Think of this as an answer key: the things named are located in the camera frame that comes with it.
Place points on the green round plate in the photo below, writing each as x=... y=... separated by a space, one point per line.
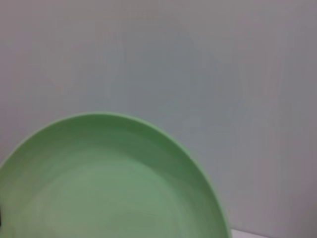
x=111 y=186

